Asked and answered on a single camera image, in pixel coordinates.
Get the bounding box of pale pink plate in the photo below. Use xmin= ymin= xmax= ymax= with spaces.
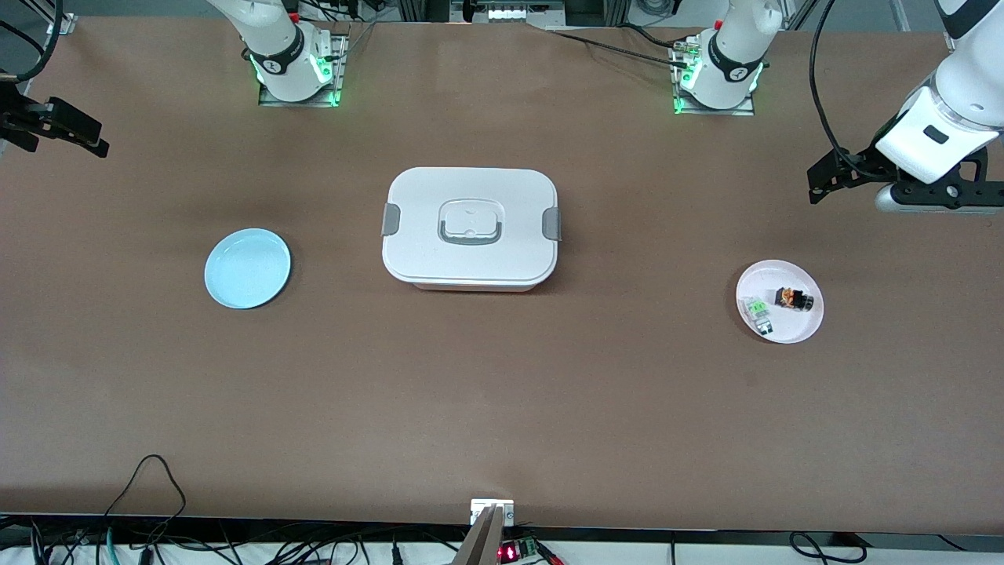
xmin=736 ymin=259 xmax=825 ymax=344

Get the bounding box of light blue plate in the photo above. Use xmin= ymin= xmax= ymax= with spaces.
xmin=204 ymin=228 xmax=292 ymax=310

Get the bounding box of white tray at right edge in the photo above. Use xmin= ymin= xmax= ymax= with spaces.
xmin=381 ymin=166 xmax=562 ymax=293

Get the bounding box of circuit module with red display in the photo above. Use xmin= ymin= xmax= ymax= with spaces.
xmin=497 ymin=538 xmax=544 ymax=563

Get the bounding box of green white push-button switch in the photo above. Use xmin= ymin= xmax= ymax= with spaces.
xmin=744 ymin=297 xmax=775 ymax=336

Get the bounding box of black left arm base cable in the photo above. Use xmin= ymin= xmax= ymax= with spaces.
xmin=547 ymin=28 xmax=696 ymax=68

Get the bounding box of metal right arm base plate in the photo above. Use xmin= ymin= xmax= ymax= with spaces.
xmin=258 ymin=31 xmax=351 ymax=108

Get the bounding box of black looped table-edge cable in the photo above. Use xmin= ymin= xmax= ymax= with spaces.
xmin=102 ymin=454 xmax=188 ymax=544

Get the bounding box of black coiled cable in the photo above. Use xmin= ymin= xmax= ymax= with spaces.
xmin=788 ymin=531 xmax=868 ymax=563

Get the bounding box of tangled black cable bundle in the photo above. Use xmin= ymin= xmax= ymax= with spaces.
xmin=0 ymin=514 xmax=471 ymax=565

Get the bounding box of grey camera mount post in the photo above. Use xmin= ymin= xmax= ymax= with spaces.
xmin=452 ymin=499 xmax=515 ymax=565

